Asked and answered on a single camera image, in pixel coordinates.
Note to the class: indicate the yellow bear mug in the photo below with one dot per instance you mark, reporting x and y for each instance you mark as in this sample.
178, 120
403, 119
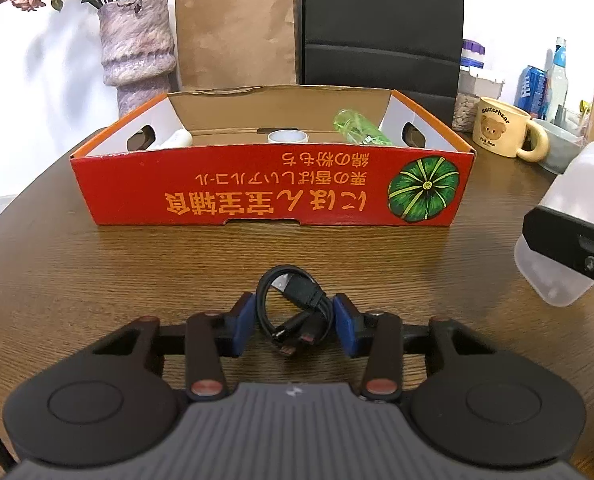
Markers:
497, 125

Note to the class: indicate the white tape roll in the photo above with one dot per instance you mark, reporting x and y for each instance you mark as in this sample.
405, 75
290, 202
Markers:
287, 136

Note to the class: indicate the pink marbled vase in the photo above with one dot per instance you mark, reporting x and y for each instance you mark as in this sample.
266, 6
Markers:
134, 45

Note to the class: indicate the clear bottle with blue cap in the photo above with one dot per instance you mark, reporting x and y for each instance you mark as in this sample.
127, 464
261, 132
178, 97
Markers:
558, 80

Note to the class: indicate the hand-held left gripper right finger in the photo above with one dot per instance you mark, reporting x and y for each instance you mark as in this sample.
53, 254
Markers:
344, 327

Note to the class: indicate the brown paper bag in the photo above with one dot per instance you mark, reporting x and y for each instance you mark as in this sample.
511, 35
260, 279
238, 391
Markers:
237, 30

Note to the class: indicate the white spray bottle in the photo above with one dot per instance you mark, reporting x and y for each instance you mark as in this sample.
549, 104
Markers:
179, 139

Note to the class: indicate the blue drink can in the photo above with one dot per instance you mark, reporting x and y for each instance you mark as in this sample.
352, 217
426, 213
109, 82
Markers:
531, 87

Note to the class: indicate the black paper bag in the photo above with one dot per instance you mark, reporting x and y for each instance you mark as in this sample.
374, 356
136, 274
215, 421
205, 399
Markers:
382, 20

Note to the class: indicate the seed container with white lid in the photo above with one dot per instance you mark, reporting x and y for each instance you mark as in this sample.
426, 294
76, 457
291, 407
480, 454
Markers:
464, 110

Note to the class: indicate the white bowl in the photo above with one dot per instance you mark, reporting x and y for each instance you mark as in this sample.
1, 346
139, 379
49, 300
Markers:
562, 145

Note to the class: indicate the purple lid jar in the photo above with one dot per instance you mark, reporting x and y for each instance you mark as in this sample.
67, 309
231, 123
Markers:
473, 50

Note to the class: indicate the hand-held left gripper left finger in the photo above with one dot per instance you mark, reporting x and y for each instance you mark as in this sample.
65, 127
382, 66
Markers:
242, 327

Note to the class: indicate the green spray bottle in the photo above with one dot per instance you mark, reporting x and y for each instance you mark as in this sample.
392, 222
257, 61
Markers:
357, 127

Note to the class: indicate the red cardboard box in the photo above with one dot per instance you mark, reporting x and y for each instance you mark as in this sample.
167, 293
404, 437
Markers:
277, 195

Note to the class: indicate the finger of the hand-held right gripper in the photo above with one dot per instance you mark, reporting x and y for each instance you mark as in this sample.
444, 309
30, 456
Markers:
567, 240

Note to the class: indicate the translucent white plastic box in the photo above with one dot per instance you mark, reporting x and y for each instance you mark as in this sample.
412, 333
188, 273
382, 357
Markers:
587, 180

